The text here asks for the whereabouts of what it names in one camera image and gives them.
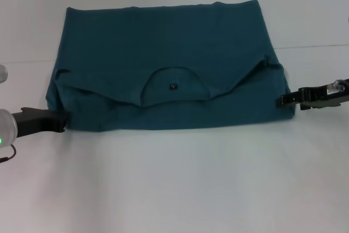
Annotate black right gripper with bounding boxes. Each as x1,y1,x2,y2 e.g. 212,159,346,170
275,78,349,111

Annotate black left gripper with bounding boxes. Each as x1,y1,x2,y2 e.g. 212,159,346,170
12,107,69,138

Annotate teal FREE print T-shirt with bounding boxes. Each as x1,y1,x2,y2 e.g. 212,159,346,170
45,0,297,132

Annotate left arm connector cable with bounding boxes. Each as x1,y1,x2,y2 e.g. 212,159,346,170
0,145,17,163

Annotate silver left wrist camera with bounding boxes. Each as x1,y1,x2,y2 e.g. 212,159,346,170
0,63,9,83

